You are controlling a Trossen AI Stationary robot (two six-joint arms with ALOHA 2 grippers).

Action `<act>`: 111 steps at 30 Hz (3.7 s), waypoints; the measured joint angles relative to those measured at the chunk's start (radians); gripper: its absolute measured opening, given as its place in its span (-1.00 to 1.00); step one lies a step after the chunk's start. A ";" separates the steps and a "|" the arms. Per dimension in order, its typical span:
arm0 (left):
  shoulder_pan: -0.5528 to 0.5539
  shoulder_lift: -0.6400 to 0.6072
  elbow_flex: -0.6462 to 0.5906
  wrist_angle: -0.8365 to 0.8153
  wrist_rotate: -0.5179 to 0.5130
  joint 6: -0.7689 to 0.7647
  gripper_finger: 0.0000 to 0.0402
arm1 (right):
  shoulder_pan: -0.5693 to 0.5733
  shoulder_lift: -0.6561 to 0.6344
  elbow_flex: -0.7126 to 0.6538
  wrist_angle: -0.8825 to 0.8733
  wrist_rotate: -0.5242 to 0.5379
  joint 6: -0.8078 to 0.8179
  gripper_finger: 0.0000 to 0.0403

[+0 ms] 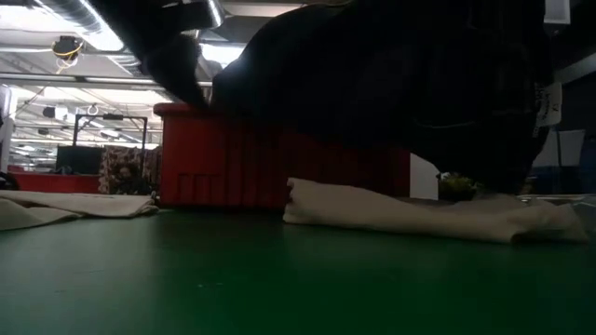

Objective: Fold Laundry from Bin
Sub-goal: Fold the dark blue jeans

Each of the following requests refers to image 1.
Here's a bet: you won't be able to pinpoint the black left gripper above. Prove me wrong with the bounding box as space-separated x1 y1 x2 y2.
90 0 220 106

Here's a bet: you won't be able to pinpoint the dark blue jeans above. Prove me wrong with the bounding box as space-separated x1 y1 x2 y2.
211 0 563 195

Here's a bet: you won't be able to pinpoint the khaki shorts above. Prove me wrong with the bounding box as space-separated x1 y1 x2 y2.
282 177 589 245

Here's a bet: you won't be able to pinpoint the red plastic laundry bin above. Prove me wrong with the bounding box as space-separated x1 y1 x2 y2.
153 101 412 209

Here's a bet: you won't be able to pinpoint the floral curtain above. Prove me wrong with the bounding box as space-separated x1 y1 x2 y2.
97 145 163 195

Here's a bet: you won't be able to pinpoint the black monitor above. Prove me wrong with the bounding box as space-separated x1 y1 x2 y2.
55 145 106 176

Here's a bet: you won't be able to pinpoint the white tote bag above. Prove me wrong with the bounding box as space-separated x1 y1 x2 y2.
0 189 160 233

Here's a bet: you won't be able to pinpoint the artificial succulent plant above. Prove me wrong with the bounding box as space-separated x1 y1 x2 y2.
436 171 485 203

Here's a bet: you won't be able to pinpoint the white board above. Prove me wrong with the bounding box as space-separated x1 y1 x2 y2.
533 128 586 168

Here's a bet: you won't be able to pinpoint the silver ventilation duct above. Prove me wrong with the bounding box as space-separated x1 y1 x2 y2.
41 0 225 78

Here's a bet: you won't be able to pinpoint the black ceiling cable reel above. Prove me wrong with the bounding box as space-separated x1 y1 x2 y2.
50 35 85 62

